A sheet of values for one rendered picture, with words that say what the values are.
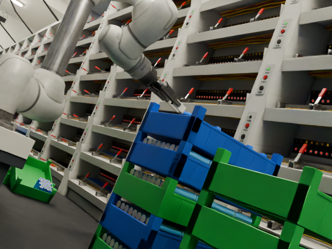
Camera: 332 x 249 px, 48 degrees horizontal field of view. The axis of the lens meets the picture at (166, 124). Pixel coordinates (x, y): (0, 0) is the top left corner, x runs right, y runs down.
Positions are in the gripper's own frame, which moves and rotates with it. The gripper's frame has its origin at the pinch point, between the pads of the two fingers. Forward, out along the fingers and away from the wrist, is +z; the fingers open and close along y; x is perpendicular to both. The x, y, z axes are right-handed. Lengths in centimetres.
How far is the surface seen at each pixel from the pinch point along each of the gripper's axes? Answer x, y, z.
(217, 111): 7.2, 8.0, 12.8
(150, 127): -28, 46, -31
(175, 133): -28, 56, -31
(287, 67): 25.2, 35.4, 7.7
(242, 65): 27.3, 12.8, 7.5
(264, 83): 18.4, 28.6, 8.3
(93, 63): 47, -177, 16
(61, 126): -12, -177, 27
